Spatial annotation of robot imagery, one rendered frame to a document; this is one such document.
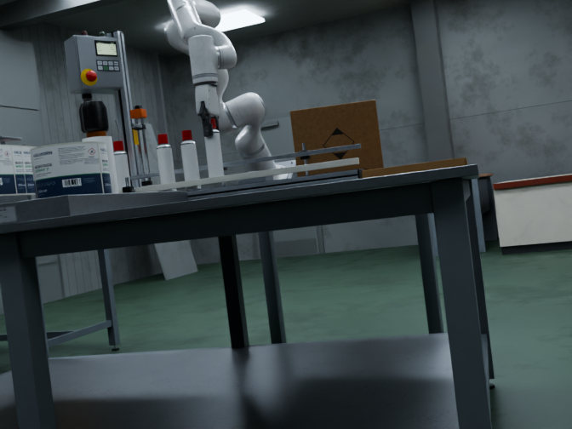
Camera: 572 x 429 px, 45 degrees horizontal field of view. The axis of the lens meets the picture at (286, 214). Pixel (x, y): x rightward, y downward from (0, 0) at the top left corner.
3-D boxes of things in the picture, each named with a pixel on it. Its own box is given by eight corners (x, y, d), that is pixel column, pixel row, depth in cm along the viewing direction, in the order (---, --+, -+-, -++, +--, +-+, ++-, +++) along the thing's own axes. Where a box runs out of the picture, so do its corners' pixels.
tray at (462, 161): (363, 184, 205) (361, 170, 205) (375, 183, 230) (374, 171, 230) (467, 171, 197) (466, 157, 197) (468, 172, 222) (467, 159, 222)
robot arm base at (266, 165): (245, 198, 302) (228, 167, 291) (251, 171, 316) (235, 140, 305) (286, 189, 297) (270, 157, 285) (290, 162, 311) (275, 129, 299)
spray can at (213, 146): (207, 181, 230) (199, 119, 230) (212, 181, 235) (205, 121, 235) (221, 179, 229) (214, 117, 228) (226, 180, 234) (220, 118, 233)
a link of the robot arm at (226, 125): (254, 125, 281) (217, 142, 281) (251, 118, 292) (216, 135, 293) (197, 8, 262) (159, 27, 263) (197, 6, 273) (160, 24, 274)
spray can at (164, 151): (159, 195, 235) (151, 134, 235) (166, 195, 240) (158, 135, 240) (173, 193, 234) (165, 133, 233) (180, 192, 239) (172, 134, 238)
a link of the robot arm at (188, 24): (215, 26, 255) (237, 74, 236) (172, 28, 250) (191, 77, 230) (217, 4, 249) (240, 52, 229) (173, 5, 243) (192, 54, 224)
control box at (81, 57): (70, 94, 250) (63, 41, 250) (113, 94, 261) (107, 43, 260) (81, 88, 242) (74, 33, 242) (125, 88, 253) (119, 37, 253)
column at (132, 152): (128, 214, 255) (105, 31, 254) (134, 214, 259) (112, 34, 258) (140, 213, 253) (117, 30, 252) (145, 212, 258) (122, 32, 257)
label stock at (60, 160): (105, 194, 181) (99, 139, 181) (27, 203, 179) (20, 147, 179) (117, 196, 201) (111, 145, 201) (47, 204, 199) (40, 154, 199)
